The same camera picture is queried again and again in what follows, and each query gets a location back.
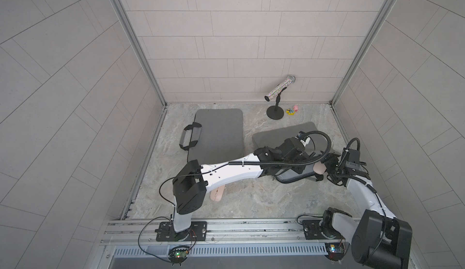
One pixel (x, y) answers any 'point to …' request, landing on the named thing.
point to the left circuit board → (178, 254)
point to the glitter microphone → (281, 86)
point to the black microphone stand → (276, 112)
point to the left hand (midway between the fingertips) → (310, 161)
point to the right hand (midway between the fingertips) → (323, 159)
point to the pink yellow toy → (292, 111)
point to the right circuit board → (334, 251)
